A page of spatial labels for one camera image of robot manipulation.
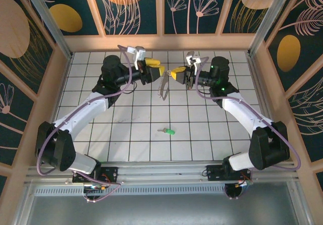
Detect key with green head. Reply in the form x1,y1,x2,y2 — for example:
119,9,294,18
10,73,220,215
156,127,177,136

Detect dark panel pink flowers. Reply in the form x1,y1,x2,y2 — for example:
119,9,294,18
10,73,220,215
164,0,220,35

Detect dark panel orange circle leaves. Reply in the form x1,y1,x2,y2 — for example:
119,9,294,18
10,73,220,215
90,0,158,36

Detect white grid table mat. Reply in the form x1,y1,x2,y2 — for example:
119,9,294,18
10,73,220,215
41,50,276,163

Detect dark panel yellow oval feather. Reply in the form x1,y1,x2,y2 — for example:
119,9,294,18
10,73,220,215
37,0,99,36
266,0,323,92

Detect dark panel pink feathers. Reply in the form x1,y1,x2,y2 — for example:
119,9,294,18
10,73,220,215
287,76,323,162

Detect dark panel moon peach circle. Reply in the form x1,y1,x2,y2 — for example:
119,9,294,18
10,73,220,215
0,0,54,94

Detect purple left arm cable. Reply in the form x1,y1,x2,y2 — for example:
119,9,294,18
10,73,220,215
36,44,134,203

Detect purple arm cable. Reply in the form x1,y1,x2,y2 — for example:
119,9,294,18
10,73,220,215
36,44,134,203
194,57,303,172

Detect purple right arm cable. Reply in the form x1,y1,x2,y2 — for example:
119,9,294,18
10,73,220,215
194,57,303,172

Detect aluminium frame post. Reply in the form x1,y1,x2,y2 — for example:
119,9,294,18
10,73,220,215
248,0,296,58
20,0,74,61

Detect long aluminium base rail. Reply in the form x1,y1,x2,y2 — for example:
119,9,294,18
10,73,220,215
24,160,302,187

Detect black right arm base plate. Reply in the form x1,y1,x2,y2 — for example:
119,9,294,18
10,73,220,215
205,164,228,183

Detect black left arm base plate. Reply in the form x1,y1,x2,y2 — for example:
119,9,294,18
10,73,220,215
72,166,119,183

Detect slotted grey cable duct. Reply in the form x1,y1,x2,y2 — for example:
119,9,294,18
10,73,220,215
32,185,229,197

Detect coloured base wire bundle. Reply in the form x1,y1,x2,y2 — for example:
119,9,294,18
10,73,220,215
233,176,253,188
83,182,113,194

